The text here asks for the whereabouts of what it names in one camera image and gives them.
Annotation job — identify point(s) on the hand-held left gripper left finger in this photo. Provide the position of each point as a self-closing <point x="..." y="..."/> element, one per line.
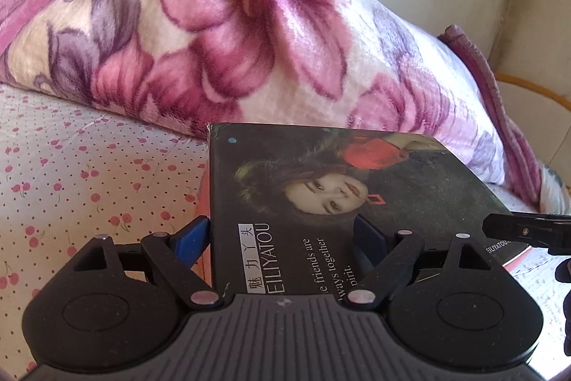
<point x="192" y="237"/>

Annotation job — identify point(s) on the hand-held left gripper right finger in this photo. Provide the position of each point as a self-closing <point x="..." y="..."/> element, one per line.
<point x="374" y="239"/>

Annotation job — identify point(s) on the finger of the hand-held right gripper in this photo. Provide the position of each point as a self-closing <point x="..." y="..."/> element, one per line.
<point x="517" y="230"/>

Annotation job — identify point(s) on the dark portrait-printed box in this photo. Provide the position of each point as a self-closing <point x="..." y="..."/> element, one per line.
<point x="339" y="207"/>

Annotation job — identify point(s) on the pink floral fleece blanket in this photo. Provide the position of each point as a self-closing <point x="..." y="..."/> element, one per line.
<point x="250" y="33"/>

